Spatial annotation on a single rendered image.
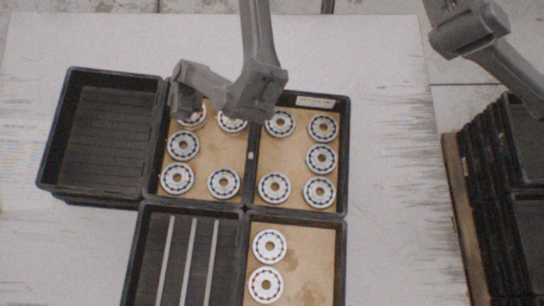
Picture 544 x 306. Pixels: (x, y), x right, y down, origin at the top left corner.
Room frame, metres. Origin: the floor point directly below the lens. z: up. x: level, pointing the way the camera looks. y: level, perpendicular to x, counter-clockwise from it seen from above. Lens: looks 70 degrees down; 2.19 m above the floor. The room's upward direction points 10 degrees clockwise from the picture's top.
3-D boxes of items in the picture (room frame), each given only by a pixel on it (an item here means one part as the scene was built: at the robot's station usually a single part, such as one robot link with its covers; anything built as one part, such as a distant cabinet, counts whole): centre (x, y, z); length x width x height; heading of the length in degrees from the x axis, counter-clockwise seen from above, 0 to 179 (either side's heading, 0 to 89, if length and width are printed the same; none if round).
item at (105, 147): (0.44, 0.51, 0.87); 0.40 x 0.30 x 0.11; 4
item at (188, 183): (0.35, 0.28, 0.86); 0.10 x 0.10 x 0.01
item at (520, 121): (0.86, -1.08, 0.37); 0.40 x 0.30 x 0.45; 11
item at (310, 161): (0.49, -0.16, 0.86); 0.10 x 0.10 x 0.01
